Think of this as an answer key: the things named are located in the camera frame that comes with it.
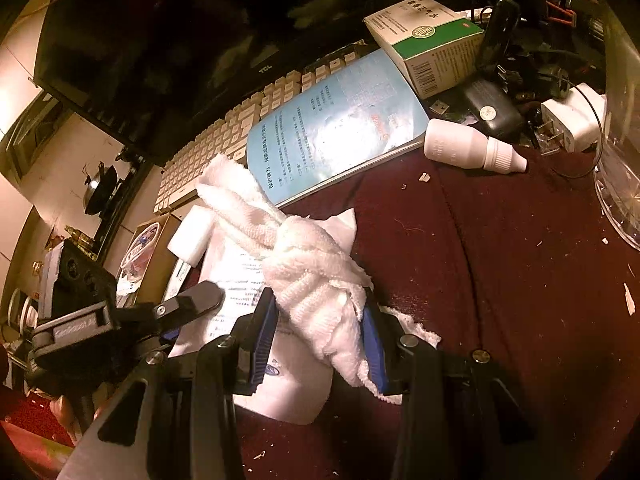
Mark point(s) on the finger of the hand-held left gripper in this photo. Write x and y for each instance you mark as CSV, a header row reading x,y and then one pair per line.
x,y
169,336
190,300

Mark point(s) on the brown cardboard box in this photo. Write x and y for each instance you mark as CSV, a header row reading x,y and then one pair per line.
x,y
155,270

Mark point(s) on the large white packet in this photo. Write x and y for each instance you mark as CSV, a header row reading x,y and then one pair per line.
x,y
295,390

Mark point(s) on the small white plastic bottle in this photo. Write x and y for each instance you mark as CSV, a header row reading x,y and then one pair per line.
x,y
465,147

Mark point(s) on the black charger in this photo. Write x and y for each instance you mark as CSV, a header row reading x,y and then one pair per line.
x,y
490,107

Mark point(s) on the white crumpled tissue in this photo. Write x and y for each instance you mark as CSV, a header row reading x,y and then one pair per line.
x,y
345,230

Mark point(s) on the white foam block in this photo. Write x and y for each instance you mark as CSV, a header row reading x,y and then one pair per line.
x,y
192,235

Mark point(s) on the white kitchen cabinets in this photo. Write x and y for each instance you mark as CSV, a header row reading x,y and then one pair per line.
x,y
55,170

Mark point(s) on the green white medicine box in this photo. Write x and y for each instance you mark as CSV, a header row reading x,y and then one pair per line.
x,y
435,45

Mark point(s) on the black upright device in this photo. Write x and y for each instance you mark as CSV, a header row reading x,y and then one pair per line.
x,y
500,35

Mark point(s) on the light blue booklet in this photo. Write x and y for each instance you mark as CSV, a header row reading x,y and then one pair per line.
x,y
340,125

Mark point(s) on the person's left hand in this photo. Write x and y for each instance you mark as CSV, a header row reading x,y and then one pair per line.
x,y
70,412

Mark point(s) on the black monitor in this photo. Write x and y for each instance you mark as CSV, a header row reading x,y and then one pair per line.
x,y
200,35

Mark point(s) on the metal wok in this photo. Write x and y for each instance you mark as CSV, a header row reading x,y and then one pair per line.
x,y
100,190

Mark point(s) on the white keyboard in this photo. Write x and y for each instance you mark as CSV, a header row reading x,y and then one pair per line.
x,y
210,160

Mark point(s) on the group of condiment bottles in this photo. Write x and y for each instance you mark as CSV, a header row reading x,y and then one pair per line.
x,y
72,242

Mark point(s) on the printed paper leaflet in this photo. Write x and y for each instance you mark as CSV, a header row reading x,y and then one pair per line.
x,y
240,280

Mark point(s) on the clear glass container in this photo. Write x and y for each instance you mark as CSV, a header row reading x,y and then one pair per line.
x,y
620,185

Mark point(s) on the white towel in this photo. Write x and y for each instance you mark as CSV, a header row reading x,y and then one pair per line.
x,y
310,260

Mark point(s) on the white plug adapter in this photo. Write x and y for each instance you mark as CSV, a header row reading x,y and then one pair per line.
x,y
575,120

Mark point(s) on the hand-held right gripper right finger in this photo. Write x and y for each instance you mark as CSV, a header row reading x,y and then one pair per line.
x,y
375,352

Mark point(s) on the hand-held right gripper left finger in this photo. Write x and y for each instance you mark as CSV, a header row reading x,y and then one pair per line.
x,y
262,345

